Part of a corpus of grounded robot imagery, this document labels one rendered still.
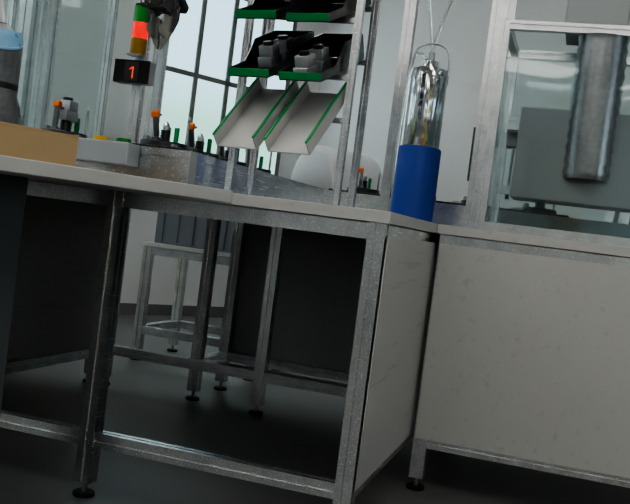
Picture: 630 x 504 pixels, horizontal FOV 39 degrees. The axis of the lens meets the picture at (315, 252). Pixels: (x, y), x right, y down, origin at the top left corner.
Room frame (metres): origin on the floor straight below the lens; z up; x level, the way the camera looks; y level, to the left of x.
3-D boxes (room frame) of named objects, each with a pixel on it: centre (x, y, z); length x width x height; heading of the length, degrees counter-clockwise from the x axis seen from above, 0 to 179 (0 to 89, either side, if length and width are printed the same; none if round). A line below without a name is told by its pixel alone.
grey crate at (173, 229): (4.76, 0.49, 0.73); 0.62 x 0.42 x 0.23; 74
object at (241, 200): (3.05, 0.35, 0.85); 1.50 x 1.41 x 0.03; 74
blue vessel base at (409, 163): (3.22, -0.33, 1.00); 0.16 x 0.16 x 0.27
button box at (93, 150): (2.44, 0.62, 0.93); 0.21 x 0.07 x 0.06; 74
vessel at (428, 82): (3.22, -0.33, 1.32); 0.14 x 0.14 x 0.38
